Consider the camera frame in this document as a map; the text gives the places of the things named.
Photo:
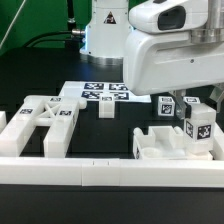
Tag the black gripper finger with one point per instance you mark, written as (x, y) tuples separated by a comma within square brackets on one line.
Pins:
[(180, 104), (217, 96)]

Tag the white chair seat plate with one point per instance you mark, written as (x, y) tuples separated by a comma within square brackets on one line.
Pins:
[(163, 143)]

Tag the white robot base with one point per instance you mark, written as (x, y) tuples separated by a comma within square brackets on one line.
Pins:
[(106, 33)]

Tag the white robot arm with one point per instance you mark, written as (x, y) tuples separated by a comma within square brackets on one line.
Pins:
[(176, 45)]

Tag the white fence right wall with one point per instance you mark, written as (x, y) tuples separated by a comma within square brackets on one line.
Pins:
[(218, 143)]

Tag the white fence wall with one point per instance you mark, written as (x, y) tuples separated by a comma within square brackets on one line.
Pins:
[(218, 143), (111, 172), (3, 121)]

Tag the white marker base plate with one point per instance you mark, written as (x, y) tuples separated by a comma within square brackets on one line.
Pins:
[(92, 90)]

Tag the white chair backrest frame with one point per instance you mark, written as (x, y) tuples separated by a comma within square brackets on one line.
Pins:
[(58, 113)]

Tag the white fence front wall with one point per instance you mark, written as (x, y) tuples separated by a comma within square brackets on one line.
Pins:
[(111, 172)]

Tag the white fence left wall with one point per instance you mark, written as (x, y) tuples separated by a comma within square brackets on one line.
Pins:
[(3, 121)]

